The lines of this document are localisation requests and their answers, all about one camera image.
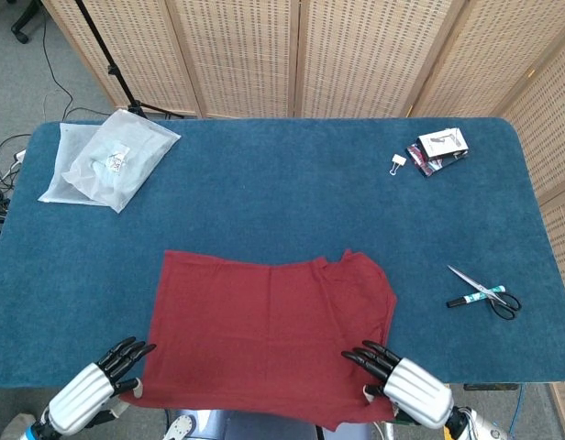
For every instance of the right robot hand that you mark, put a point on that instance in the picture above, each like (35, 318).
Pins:
(415, 394)

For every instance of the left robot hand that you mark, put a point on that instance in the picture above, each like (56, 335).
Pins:
(80, 394)

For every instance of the red t-shirt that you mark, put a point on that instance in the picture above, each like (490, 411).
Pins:
(264, 330)

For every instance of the grey shoe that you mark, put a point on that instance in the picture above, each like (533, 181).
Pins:
(16, 426)

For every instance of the teal and white marker pen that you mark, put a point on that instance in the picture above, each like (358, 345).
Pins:
(457, 302)

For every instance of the lavender robot torso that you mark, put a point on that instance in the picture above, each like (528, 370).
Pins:
(246, 428)

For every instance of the flat translucent plastic bag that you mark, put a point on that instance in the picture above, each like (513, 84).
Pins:
(58, 183)

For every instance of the white binder clip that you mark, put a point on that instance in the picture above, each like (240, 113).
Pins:
(398, 160)

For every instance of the white power plug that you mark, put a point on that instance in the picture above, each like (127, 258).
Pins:
(20, 157)

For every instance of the blue carpet table cover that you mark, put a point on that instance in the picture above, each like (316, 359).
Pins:
(287, 183)

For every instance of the white and black small box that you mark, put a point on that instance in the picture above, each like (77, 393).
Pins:
(440, 142)

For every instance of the white bag with garment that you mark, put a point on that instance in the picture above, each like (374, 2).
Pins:
(136, 146)

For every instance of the black tripod stand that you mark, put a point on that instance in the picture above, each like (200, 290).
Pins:
(101, 50)

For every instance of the black office chair base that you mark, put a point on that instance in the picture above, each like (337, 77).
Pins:
(22, 34)

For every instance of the white metal bracket plate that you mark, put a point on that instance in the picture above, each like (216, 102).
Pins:
(181, 428)

